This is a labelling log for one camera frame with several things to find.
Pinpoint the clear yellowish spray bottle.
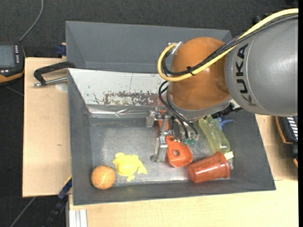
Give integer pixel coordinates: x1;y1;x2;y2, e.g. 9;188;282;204
198;114;234;155

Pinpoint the pale yellow plastic piece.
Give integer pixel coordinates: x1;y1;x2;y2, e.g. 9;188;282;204
223;150;235;170

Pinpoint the yellow toy frog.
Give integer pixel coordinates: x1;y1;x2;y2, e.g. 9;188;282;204
112;152;148;182

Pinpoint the black cylinder on white bracket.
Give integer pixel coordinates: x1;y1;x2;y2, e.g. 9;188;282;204
211;103;243;119

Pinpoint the orange ball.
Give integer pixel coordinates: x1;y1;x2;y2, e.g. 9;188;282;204
90;165;116;190

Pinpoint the red plastic cup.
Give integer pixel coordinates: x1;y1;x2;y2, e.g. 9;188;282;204
188;151;231;184

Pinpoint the orange flat block with hole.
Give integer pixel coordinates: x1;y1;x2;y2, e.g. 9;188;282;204
158;112;194;168

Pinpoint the grey metal bin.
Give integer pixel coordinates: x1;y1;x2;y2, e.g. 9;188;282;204
65;20;277;206

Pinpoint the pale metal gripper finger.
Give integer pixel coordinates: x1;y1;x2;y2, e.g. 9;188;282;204
146;106;164;128
150;137;169;163

